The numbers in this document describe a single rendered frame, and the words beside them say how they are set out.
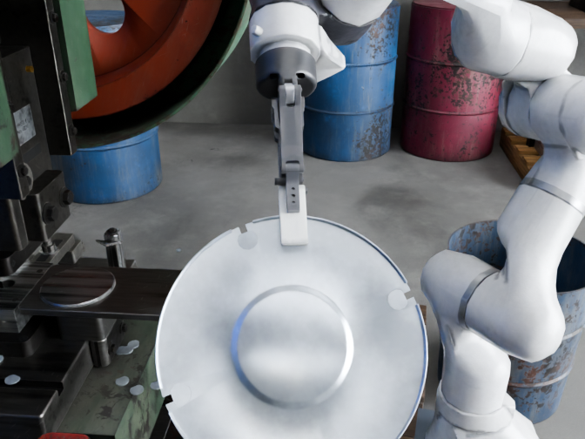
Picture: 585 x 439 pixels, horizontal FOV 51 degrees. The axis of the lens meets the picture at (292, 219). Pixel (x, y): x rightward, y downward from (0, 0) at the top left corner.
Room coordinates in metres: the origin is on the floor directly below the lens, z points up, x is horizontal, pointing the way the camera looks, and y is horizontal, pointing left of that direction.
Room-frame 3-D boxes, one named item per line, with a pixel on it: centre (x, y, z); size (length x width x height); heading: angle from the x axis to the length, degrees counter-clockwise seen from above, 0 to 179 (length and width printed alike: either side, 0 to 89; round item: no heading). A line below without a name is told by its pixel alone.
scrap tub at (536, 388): (1.53, -0.66, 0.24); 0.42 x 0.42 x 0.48
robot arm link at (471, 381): (0.87, -0.30, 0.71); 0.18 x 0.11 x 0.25; 34
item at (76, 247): (1.07, 0.48, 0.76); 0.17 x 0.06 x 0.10; 175
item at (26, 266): (0.90, 0.49, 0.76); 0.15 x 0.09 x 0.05; 175
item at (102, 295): (0.88, 0.32, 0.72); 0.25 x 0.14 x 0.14; 85
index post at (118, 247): (1.06, 0.35, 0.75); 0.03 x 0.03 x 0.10; 85
